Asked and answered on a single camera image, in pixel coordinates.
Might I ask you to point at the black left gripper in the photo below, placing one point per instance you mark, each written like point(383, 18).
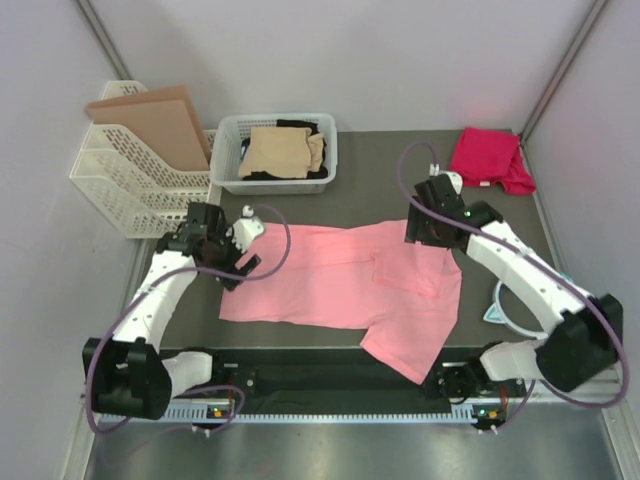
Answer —
point(236, 255)

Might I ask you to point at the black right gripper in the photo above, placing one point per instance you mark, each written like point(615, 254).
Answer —
point(415, 230)

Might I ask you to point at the pink t shirt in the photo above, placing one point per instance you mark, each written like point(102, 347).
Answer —
point(404, 296)

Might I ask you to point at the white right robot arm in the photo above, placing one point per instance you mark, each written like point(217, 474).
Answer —
point(582, 332)

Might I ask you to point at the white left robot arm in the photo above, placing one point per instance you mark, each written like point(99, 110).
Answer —
point(126, 374)

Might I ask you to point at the red t shirt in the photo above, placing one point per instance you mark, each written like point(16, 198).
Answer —
point(488, 157)

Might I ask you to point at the black garment in basket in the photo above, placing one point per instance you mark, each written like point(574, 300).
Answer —
point(295, 125)

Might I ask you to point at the white perforated file organizer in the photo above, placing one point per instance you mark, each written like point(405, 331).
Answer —
point(128, 183)

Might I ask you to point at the white plastic basket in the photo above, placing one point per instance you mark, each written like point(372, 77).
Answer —
point(226, 154)

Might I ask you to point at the teal cat ear headphones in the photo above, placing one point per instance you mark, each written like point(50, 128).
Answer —
point(500, 310)

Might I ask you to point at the beige folded garment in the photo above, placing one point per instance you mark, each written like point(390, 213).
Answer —
point(275, 155)

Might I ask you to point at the brown cardboard folder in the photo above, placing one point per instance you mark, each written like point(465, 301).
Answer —
point(165, 120)

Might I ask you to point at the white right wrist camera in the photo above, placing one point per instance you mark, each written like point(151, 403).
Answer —
point(455, 178)

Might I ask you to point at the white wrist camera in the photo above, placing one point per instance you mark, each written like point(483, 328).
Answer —
point(455, 178)
point(246, 229)

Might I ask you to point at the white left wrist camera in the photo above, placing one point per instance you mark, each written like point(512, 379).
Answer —
point(246, 229)

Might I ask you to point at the slotted cable duct rail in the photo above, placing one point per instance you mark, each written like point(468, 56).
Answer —
point(211, 413)

